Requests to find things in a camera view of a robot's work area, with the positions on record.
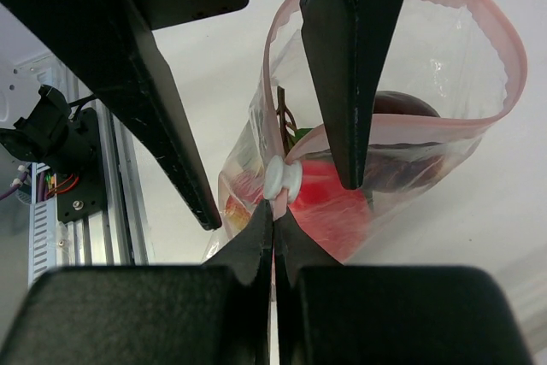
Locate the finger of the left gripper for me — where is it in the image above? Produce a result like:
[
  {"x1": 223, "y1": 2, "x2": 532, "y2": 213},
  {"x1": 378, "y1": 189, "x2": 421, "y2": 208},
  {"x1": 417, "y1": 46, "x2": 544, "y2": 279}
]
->
[{"x1": 300, "y1": 0, "x2": 403, "y2": 190}]

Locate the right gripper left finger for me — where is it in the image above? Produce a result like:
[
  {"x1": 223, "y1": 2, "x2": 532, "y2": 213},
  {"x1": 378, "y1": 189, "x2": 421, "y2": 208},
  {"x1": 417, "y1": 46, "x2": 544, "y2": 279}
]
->
[{"x1": 1, "y1": 202, "x2": 273, "y2": 364}]

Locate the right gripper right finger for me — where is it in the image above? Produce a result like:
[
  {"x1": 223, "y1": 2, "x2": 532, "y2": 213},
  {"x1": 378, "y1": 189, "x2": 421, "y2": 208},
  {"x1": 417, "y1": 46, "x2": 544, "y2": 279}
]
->
[{"x1": 273, "y1": 214, "x2": 532, "y2": 364}]

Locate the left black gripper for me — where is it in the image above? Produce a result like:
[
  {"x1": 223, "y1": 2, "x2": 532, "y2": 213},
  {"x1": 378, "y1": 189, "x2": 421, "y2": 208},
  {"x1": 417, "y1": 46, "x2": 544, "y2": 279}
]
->
[{"x1": 1, "y1": 0, "x2": 249, "y2": 230}]

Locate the clear zip top bag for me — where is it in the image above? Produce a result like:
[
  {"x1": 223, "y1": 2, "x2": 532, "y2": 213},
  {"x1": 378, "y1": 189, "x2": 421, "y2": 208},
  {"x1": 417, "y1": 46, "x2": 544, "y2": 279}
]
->
[{"x1": 206, "y1": 0, "x2": 527, "y2": 260}]

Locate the dark red apple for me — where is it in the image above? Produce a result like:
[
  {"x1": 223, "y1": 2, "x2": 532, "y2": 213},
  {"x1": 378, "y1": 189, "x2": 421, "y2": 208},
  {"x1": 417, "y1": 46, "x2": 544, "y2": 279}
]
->
[{"x1": 363, "y1": 91, "x2": 444, "y2": 193}]

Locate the strawberry bunch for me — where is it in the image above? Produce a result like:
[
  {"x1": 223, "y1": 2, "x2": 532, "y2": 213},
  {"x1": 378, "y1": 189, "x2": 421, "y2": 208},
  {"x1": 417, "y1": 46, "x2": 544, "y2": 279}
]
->
[{"x1": 224, "y1": 86, "x2": 311, "y2": 234}]

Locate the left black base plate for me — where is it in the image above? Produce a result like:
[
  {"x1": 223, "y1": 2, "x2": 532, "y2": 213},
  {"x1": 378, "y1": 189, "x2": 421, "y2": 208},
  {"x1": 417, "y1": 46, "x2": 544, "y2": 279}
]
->
[{"x1": 55, "y1": 108, "x2": 107, "y2": 223}]

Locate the white slotted cable duct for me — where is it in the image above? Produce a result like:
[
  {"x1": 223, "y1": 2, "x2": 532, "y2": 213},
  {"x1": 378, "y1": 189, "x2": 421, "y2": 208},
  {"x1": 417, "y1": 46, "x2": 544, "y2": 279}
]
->
[{"x1": 28, "y1": 199, "x2": 57, "y2": 286}]

